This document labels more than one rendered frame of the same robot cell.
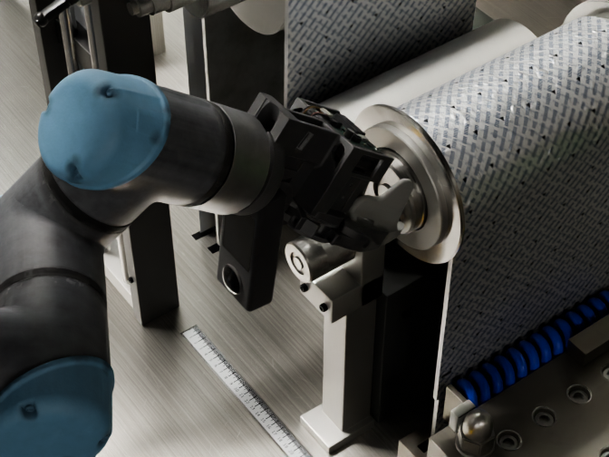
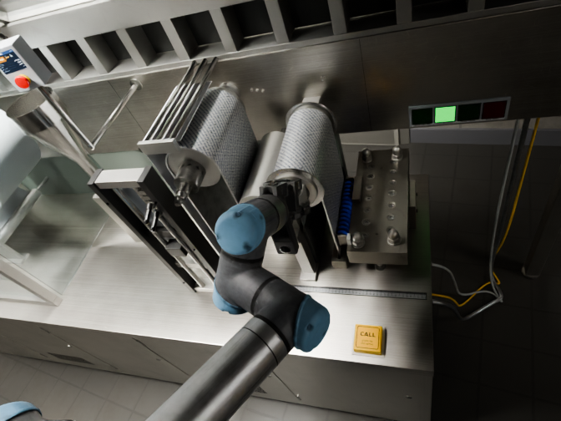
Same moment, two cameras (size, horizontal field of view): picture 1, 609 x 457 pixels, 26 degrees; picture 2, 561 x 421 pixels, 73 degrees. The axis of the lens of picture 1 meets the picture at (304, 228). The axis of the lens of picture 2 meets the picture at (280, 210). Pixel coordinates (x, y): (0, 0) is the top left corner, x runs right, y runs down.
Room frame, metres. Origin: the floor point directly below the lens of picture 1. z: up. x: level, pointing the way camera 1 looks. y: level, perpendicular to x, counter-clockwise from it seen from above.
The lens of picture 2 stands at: (0.22, 0.23, 1.93)
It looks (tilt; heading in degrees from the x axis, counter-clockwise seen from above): 47 degrees down; 337
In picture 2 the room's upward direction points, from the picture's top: 24 degrees counter-clockwise
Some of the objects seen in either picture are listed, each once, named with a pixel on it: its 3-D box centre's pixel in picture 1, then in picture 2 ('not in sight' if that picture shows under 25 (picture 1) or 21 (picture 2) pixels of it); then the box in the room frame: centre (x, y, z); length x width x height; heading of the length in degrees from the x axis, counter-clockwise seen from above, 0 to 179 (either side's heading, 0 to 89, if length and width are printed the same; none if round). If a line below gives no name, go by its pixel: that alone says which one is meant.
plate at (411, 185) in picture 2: not in sight; (413, 205); (0.70, -0.39, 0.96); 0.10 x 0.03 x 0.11; 126
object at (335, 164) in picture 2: (536, 280); (335, 190); (0.84, -0.22, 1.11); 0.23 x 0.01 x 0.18; 126
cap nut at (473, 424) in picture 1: (477, 428); (357, 238); (0.71, -0.16, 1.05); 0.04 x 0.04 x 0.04
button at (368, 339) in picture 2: not in sight; (367, 339); (0.55, 0.01, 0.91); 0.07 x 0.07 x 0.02; 36
